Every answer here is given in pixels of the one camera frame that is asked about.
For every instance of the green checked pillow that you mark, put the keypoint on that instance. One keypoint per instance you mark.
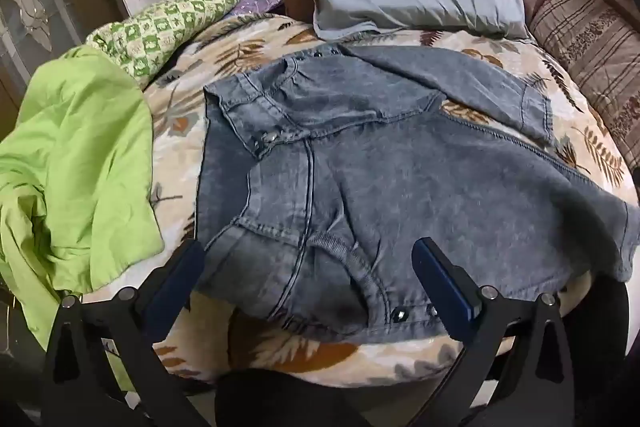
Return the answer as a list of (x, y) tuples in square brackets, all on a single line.
[(160, 24)]

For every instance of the leaf print blanket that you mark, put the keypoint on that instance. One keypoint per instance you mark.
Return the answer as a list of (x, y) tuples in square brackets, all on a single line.
[(235, 57)]

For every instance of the striped patterned cushion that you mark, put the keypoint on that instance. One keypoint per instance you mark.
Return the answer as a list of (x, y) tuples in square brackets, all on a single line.
[(590, 42)]

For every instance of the lime green cloth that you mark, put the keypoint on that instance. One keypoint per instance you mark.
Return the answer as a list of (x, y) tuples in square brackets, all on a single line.
[(75, 157)]

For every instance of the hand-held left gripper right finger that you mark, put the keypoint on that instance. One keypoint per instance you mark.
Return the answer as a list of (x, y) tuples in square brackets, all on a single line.
[(445, 292)]

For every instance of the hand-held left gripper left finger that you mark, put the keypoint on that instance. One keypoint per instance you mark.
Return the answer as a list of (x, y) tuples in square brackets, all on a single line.
[(176, 284)]

